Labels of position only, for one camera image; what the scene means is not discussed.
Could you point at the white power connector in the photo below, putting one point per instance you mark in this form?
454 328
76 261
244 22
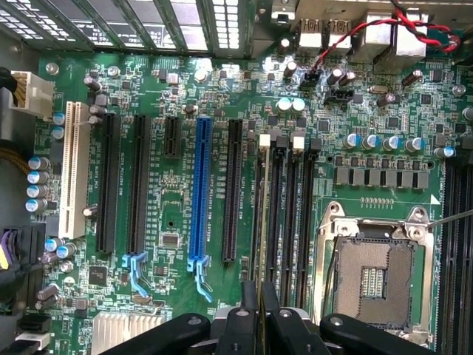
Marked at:
37 92

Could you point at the white expansion slot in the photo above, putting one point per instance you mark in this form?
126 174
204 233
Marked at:
74 170

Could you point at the green motherboard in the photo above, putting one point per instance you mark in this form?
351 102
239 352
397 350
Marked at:
162 177

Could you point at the silver finned heatsink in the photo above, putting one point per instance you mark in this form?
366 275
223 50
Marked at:
125 333

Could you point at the thin metal locking lever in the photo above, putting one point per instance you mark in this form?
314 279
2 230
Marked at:
454 217

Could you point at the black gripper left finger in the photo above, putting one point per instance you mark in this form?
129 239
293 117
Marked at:
236 333

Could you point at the long black expansion slot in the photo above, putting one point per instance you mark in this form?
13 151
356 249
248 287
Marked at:
138 185
232 192
108 185

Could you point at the silver CPU socket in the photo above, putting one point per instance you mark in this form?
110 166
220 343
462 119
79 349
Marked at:
373 281

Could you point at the short black expansion slot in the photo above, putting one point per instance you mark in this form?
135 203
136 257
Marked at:
172 137

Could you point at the blue expansion slot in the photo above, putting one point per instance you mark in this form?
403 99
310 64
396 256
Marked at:
200 192

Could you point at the open grey PC case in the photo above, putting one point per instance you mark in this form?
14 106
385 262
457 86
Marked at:
236 22

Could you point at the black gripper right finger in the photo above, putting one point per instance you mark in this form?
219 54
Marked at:
295 336

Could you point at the silver network port block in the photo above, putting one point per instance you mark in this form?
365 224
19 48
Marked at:
388 44

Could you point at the silver USB port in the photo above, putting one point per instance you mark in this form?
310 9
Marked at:
338 37
309 37

